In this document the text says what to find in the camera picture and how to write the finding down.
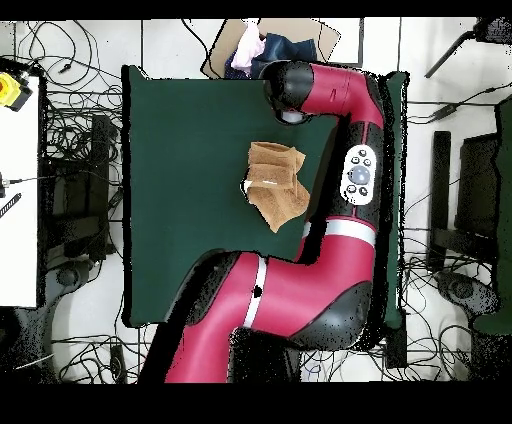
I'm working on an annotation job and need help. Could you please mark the dark green draped cloth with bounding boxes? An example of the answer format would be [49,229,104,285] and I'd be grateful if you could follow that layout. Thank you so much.
[473,95,512,335]

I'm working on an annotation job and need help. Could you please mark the tan terry towel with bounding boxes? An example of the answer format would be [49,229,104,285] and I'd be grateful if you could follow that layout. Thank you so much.
[240,140,311,234]

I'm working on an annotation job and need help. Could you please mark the black chair frame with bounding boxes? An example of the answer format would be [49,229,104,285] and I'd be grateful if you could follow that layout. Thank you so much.
[427,129,501,273]
[39,113,123,261]

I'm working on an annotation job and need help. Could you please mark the blue denim jeans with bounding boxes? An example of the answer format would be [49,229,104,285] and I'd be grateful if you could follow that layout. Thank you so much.
[223,32,319,79]

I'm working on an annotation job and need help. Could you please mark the yellow emergency stop button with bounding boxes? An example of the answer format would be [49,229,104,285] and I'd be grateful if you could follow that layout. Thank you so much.
[0,71,34,112]

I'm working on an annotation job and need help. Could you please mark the black power strip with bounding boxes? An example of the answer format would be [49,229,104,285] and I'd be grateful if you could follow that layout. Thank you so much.
[109,343,127,381]

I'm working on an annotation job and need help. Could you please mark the brown cardboard box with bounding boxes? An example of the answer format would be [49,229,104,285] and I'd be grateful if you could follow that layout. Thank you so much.
[200,17,349,80]

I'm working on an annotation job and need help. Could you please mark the pale pink garment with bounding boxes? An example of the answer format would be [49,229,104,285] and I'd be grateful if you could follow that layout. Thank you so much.
[230,19,267,75]

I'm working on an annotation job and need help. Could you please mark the dark green table cloth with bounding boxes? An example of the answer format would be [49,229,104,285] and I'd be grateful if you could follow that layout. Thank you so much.
[121,65,409,329]

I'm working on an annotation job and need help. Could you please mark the white side table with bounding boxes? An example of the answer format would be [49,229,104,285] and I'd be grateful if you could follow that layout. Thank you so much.
[0,75,41,308]

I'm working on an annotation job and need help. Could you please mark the black tripod stand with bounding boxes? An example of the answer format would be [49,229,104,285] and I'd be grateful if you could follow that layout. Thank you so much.
[424,16,512,79]

